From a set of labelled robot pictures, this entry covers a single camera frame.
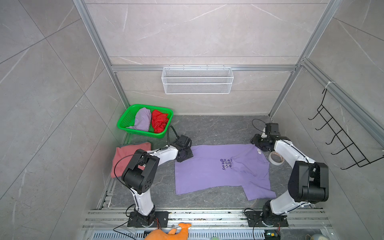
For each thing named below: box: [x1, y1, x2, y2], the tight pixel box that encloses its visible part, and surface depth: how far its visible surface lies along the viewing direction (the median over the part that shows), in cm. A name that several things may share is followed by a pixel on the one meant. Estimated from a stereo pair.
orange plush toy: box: [144, 223, 192, 240], surface depth 67 cm
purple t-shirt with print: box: [175, 144, 277, 201], surface depth 92 cm
